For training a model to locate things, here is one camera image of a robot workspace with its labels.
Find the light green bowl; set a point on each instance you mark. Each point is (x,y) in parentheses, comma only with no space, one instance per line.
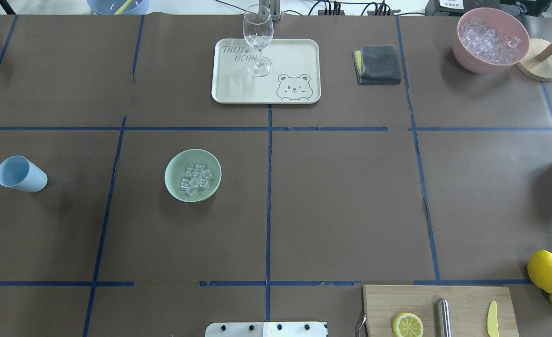
(175,170)

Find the light blue plastic cup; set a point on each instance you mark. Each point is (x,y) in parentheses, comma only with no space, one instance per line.
(17,172)

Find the ice cubes in green bowl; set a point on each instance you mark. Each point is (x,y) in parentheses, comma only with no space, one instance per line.
(197,178)

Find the blue bowl with fork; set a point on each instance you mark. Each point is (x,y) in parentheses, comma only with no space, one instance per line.
(109,7)

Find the pink bowl of ice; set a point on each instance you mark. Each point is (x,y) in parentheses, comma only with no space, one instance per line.
(488,40)

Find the grey yellow folded cloth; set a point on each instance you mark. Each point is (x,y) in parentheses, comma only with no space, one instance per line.
(377,65)

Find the clear wine glass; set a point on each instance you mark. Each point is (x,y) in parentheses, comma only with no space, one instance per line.
(258,32)

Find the half lemon slice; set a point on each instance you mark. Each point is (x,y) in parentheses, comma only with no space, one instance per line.
(407,324)

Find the yellow plastic fork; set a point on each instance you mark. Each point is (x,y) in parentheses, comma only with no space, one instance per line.
(126,6)

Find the yellow plastic knife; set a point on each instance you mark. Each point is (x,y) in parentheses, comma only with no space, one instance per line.
(492,319)

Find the yellow lemon front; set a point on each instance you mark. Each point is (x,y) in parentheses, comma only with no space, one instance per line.
(539,269)

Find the round wooden stand base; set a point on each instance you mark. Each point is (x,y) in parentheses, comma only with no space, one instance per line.
(537,63)

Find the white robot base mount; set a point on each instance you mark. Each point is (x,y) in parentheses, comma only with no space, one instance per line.
(267,329)

